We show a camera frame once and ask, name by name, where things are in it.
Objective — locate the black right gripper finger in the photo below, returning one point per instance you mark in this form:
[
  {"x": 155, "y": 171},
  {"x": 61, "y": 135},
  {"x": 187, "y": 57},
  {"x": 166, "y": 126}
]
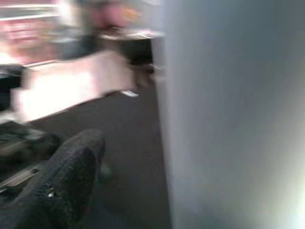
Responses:
[{"x": 64, "y": 186}]

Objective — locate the pale patterned cloth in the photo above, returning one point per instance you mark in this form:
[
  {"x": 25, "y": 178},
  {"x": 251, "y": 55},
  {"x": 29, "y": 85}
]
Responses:
[{"x": 71, "y": 83}]

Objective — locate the small white tag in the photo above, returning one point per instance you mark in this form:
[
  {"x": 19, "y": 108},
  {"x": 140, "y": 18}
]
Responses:
[{"x": 130, "y": 93}]

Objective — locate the white plastic table leg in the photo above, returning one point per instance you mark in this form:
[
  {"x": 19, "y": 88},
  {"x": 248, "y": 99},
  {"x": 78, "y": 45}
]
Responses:
[{"x": 226, "y": 107}]

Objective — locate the black tablecloth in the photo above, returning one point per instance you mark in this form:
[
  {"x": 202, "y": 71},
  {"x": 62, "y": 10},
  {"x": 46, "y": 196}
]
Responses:
[{"x": 133, "y": 143}]

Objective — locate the red printed box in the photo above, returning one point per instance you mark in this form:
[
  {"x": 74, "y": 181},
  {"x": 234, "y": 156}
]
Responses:
[{"x": 28, "y": 35}]

